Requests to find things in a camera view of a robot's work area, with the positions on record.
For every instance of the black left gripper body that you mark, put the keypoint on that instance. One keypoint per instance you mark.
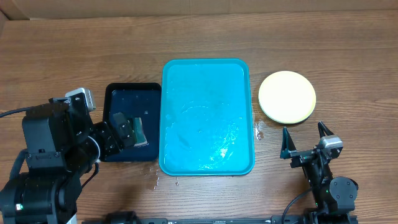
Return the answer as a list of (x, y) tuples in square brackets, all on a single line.
[(107, 144)]

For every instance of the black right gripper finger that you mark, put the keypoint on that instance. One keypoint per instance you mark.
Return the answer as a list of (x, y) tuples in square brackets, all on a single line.
[(288, 147), (323, 130)]

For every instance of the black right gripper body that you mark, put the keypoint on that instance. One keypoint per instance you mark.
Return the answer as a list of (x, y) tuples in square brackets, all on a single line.
[(301, 157)]

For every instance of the green scrubbing sponge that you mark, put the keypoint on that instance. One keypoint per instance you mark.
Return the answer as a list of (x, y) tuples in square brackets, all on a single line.
[(141, 139)]

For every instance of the yellow plate with small stain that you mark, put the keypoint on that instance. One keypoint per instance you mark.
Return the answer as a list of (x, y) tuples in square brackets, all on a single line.
[(287, 97)]

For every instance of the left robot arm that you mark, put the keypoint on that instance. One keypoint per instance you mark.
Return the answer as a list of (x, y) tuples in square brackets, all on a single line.
[(62, 144)]

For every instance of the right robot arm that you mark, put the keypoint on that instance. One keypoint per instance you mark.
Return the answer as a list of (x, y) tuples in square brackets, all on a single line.
[(334, 196)]

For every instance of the black rectangular tray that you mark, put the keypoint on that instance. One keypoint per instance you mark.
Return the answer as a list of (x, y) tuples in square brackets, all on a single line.
[(135, 100)]

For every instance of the teal plastic tray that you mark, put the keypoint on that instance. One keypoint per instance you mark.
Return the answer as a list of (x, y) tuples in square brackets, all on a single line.
[(206, 124)]

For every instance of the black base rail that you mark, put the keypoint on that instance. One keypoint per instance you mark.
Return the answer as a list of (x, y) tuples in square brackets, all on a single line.
[(132, 218)]

